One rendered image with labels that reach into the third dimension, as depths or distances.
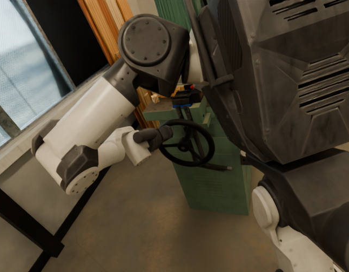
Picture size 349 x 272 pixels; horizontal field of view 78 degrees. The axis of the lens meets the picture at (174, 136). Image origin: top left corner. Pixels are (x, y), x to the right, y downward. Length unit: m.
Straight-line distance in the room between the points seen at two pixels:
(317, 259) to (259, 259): 0.86
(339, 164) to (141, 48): 0.39
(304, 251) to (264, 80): 0.48
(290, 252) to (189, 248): 1.04
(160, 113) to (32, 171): 1.14
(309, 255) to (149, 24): 0.64
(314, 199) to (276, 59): 0.24
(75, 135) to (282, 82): 0.35
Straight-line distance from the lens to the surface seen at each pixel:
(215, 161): 1.30
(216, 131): 1.15
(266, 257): 1.56
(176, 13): 1.04
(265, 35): 0.31
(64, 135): 0.44
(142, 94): 2.60
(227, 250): 1.58
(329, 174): 0.46
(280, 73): 0.33
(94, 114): 0.42
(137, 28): 0.40
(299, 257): 0.68
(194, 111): 0.98
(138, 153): 0.67
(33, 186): 1.95
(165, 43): 0.38
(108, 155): 0.58
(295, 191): 0.42
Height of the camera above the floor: 1.42
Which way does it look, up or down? 34 degrees down
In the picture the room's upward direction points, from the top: 19 degrees counter-clockwise
